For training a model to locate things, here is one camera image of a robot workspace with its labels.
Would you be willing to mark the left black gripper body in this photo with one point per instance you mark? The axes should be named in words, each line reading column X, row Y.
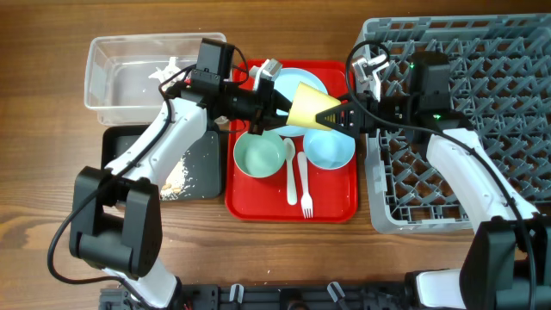
column 249, row 104

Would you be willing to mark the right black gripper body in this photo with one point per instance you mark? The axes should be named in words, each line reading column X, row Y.
column 387, row 108

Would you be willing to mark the yellow plastic cup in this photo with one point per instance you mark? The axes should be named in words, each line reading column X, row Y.
column 306, row 104

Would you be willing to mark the green bowl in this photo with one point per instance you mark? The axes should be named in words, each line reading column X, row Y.
column 259, row 156

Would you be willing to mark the white tissue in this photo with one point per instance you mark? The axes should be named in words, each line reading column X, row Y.
column 167, row 72

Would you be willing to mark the rice and food scraps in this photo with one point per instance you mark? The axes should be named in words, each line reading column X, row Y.
column 176, row 182

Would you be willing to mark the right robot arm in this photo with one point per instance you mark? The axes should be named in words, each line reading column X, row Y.
column 508, row 263

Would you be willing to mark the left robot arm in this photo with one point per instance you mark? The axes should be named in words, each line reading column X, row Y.
column 115, row 222

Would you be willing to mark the grey dishwasher rack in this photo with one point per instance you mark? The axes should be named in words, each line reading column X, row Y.
column 500, row 80

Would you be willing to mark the light blue plate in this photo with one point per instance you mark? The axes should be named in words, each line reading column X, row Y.
column 287, row 83

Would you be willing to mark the light blue bowl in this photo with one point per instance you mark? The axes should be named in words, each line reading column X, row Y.
column 328, row 150

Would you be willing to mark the white plastic spoon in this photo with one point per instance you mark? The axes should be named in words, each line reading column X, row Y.
column 291, row 186

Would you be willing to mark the black rectangular tray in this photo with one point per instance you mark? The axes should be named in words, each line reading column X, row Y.
column 203, row 159

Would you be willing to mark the red serving tray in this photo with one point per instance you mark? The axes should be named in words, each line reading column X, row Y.
column 334, row 192

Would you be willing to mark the white plastic fork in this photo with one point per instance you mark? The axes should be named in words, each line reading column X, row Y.
column 306, row 200

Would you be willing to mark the clear plastic bin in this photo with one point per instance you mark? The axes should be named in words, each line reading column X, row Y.
column 117, row 84

